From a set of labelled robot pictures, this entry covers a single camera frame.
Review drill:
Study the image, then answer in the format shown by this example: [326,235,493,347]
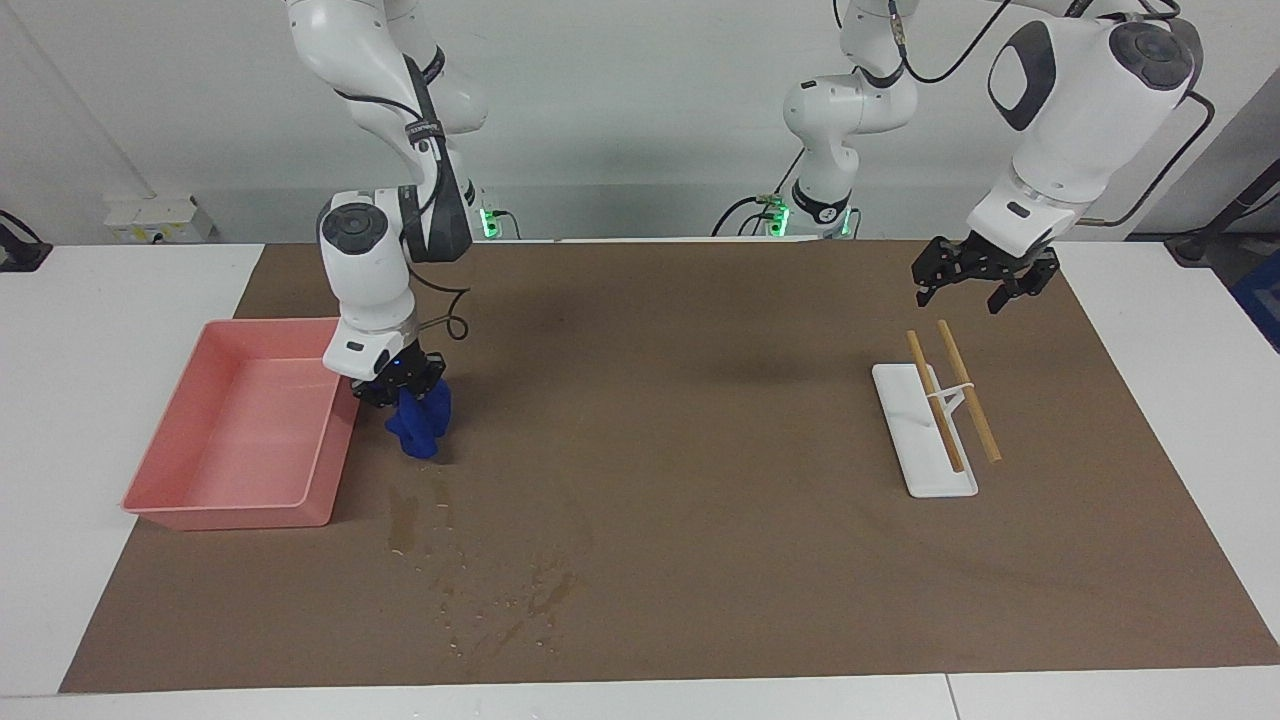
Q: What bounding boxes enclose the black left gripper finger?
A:
[911,240,963,309]
[985,250,1061,316]

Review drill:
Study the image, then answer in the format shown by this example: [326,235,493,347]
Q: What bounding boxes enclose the blue towel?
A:
[385,380,453,461]

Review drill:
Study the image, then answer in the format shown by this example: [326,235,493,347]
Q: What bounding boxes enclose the spilled water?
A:
[385,485,583,658]

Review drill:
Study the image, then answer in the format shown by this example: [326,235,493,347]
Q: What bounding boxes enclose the white towel rack base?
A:
[871,362,980,499]

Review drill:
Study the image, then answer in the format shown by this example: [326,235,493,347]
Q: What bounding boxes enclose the wooden rack rod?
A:
[905,330,967,474]
[936,319,1003,464]

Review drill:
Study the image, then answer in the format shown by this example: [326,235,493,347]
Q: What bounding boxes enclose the pink plastic bin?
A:
[122,317,362,531]

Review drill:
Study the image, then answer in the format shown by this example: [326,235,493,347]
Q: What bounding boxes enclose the black stand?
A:
[1165,158,1280,267]

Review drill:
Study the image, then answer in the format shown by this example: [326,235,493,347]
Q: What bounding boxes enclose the blue crate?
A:
[1231,250,1280,353]

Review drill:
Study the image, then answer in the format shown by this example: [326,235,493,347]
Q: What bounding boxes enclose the brown table mat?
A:
[58,238,1280,694]

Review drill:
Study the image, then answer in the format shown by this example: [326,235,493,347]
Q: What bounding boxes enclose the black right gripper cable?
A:
[335,85,473,342]

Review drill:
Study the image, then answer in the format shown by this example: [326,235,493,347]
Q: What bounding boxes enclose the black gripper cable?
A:
[885,0,1217,229]
[335,85,473,342]

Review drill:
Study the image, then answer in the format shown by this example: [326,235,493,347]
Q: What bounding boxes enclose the black right arm base cable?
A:
[470,205,523,242]

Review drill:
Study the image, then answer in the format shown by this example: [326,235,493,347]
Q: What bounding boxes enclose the black arm base cable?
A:
[711,148,807,239]
[470,205,523,242]

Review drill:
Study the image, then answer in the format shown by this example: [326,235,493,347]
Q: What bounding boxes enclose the black left arm base cable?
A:
[711,148,807,239]

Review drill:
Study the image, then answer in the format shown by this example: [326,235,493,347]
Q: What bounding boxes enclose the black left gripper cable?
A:
[885,0,1217,229]

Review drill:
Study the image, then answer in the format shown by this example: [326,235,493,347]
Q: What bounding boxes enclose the black clamp mount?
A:
[0,209,54,273]

